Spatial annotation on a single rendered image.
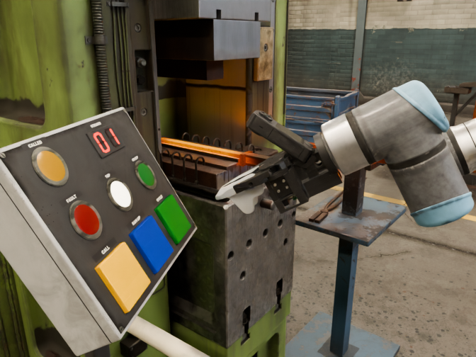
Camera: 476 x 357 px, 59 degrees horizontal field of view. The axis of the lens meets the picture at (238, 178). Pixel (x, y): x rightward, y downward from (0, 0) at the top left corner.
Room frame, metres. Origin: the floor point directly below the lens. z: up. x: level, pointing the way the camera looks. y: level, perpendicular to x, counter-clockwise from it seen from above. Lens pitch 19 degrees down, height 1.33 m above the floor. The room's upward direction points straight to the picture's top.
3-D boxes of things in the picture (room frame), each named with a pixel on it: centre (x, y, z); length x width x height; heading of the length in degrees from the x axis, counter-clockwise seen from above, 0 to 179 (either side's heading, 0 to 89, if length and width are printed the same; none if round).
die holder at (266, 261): (1.32, 0.14, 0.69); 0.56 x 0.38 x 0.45; 53
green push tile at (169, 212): (0.71, 0.12, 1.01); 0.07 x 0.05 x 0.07; 168
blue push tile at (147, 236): (0.61, 0.14, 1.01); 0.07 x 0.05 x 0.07; 168
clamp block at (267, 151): (1.32, -0.06, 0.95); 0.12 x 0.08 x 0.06; 53
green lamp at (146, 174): (0.72, 0.17, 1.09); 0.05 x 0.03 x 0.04; 143
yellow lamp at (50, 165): (0.53, 0.25, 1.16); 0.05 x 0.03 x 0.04; 143
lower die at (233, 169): (1.27, 0.17, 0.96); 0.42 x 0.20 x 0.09; 53
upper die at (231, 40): (1.27, 0.17, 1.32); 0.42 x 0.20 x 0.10; 53
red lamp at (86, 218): (0.53, 0.21, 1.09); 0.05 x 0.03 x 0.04; 143
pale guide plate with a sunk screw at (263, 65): (1.47, -0.09, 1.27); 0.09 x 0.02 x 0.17; 143
